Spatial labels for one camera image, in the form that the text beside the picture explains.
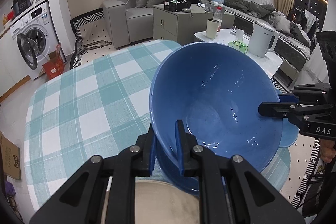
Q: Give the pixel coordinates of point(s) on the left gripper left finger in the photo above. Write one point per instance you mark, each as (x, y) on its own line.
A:
(102, 188)

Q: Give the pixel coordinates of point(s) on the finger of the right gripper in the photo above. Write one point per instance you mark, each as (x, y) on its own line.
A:
(288, 98)
(280, 109)

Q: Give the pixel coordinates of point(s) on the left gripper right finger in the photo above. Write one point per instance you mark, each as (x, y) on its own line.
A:
(216, 204)

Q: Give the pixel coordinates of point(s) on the light blue bowl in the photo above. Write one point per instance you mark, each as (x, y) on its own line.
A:
(289, 135)

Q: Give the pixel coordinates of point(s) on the large blue bowl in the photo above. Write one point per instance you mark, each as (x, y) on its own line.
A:
(178, 173)

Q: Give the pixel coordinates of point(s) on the beige plate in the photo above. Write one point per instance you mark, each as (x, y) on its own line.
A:
(161, 202)

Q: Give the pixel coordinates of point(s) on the white kitchen base cabinets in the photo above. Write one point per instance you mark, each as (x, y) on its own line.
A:
(14, 71)

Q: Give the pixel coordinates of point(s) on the person hand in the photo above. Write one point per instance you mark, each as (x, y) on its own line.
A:
(327, 150)

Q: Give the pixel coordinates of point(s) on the white electric kettle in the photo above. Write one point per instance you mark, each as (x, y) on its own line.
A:
(263, 40)

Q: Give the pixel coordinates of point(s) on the green tissue pack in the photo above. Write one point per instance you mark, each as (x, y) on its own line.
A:
(239, 45)

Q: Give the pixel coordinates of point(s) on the teal checked tablecloth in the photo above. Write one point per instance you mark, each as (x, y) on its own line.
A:
(99, 108)

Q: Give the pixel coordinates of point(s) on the cardboard box on floor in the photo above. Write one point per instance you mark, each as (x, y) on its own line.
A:
(10, 158)

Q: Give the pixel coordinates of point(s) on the cream tumbler cup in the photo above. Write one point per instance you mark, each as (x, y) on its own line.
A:
(212, 28)

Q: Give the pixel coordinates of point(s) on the clear plastic bottle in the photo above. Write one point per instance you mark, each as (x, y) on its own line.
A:
(218, 17)

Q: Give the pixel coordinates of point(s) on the grey drawer cabinet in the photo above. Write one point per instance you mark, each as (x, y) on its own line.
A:
(179, 26)

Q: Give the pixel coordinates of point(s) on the red open cardboard box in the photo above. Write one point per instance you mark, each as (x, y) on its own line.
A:
(55, 64)

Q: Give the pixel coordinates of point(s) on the black box on cabinet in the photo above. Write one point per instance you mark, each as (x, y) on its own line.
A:
(176, 6)

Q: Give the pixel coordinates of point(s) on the white washing machine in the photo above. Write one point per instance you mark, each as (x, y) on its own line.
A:
(35, 36)

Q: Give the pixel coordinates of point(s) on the grey sofa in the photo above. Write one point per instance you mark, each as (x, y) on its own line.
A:
(131, 21)

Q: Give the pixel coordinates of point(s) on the black pressure cooker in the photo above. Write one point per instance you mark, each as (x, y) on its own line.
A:
(20, 6)

